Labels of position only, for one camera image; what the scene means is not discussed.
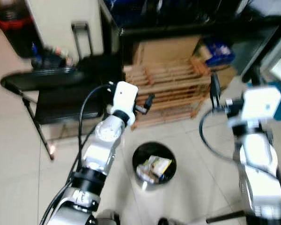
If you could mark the blue fabric bag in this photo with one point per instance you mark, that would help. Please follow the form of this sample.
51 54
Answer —
124 11

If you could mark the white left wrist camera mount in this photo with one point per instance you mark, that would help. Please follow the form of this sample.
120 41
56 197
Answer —
124 96

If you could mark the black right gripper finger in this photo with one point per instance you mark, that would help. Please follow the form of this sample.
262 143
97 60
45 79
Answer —
215 91
256 77

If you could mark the black folding chair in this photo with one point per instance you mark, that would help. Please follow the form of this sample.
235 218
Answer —
47 79

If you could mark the round black rubbish bin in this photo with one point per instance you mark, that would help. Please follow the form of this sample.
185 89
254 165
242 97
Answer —
141 150

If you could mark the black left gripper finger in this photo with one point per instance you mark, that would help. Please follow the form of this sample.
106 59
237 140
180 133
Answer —
149 101

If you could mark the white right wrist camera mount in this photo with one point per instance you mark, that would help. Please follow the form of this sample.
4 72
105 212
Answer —
260 103

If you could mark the black object with red band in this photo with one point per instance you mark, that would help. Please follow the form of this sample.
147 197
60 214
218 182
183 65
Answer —
11 28

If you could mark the robot right leg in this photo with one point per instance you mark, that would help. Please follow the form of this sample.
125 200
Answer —
168 221

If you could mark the black desk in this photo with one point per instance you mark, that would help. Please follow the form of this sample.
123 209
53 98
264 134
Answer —
201 29

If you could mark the flat blue printed box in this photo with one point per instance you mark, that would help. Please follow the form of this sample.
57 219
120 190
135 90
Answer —
219 52

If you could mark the robot left leg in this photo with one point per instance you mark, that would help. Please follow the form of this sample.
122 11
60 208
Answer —
107 218

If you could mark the crumpled yellow white packet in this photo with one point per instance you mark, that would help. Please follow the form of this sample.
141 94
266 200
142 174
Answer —
154 166

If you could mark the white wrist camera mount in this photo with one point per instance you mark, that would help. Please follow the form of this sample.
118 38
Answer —
260 103
124 96

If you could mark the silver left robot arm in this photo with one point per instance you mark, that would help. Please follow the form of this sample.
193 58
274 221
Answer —
103 145

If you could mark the robot leg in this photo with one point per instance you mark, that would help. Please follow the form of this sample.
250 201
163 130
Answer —
168 221
107 218

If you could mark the low brown cardboard box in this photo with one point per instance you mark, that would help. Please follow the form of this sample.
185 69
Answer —
227 77

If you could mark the dark bag with colourful items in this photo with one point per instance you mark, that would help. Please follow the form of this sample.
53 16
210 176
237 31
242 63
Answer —
51 58

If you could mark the large brown cardboard box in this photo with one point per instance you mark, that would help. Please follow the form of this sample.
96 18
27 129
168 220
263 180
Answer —
166 50

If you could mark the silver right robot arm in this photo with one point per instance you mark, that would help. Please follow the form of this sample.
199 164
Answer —
257 159

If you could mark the wooden slatted rack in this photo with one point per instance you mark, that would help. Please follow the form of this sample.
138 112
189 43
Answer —
173 84

